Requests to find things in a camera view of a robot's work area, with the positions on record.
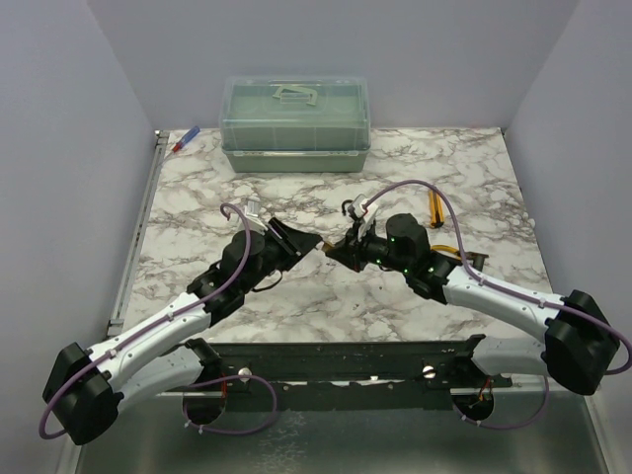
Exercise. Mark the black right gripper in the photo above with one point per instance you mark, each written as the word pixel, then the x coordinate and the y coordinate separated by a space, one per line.
pixel 350 250

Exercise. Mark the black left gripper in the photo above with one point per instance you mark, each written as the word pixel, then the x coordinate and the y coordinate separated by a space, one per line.
pixel 293 243

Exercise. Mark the black Kaijing padlock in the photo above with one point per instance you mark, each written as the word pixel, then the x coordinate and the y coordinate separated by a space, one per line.
pixel 345 206

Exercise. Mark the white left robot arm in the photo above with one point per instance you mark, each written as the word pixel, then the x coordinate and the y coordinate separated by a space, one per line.
pixel 87 388

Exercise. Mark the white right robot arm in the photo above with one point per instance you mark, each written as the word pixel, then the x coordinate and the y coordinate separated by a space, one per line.
pixel 569 338

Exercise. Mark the yellow utility knife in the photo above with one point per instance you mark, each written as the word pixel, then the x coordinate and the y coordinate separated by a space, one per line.
pixel 436 210

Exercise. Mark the yellow black pliers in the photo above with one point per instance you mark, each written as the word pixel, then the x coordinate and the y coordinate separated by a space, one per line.
pixel 455 252

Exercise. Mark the green transparent toolbox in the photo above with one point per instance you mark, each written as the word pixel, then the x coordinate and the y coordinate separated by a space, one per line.
pixel 295 124

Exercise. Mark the red blue screwdriver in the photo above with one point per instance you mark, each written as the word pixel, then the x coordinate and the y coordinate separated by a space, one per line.
pixel 185 139

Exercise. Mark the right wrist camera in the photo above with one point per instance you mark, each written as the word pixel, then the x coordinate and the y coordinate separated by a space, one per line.
pixel 362 214

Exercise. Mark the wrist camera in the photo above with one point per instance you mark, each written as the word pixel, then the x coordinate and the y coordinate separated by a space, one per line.
pixel 362 214
pixel 252 212

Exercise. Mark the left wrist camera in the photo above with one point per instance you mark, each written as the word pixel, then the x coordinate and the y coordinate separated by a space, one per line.
pixel 252 212

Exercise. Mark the black T-handle socket wrench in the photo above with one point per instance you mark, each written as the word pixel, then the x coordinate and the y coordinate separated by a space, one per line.
pixel 477 260

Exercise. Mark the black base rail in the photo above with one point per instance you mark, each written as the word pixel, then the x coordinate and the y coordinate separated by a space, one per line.
pixel 350 376

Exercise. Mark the aluminium frame rail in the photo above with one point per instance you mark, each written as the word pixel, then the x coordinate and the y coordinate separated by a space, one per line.
pixel 115 323

